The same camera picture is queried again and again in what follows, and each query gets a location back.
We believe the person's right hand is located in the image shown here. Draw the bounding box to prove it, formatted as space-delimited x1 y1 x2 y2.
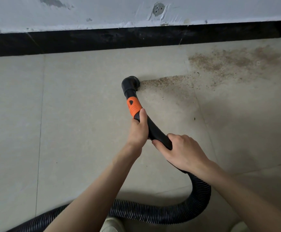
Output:
151 133 213 174

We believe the person's left hand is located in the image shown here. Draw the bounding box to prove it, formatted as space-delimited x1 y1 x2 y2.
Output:
126 108 150 160

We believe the black ribbed vacuum hose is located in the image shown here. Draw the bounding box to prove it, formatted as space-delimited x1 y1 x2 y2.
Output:
6 76 212 232

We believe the brown dirt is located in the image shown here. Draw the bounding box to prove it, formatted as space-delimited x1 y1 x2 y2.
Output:
140 44 281 90

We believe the person's left forearm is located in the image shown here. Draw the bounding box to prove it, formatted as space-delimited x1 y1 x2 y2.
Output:
44 145 141 232

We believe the person's right forearm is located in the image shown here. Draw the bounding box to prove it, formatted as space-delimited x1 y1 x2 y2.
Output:
202 160 281 232

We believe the person's right shoe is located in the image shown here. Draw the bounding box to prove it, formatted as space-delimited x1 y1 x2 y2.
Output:
230 221 250 232

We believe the person's shoe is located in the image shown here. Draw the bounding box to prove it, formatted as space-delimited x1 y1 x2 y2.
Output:
99 217 125 232
230 221 250 232

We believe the person's left shoe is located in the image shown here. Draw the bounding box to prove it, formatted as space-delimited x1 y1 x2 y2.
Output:
99 217 125 232

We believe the black baseboard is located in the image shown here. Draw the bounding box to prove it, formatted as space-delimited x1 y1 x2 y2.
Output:
0 20 281 58

